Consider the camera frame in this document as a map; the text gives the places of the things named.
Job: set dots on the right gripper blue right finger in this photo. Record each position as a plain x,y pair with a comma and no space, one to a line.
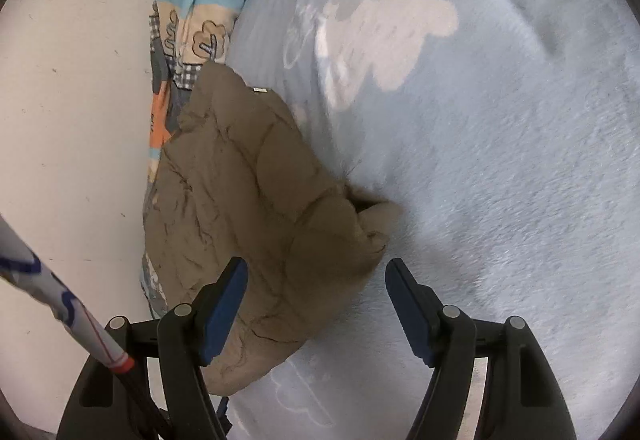
522,398

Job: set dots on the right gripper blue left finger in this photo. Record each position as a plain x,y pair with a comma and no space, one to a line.
161,393

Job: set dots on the olive quilted hooded jacket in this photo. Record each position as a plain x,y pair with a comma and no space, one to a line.
238,179

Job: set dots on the light blue cloud bedsheet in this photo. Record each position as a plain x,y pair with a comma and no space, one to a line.
507,132

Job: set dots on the patchwork cartoon duvet roll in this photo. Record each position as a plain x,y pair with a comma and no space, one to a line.
195,15

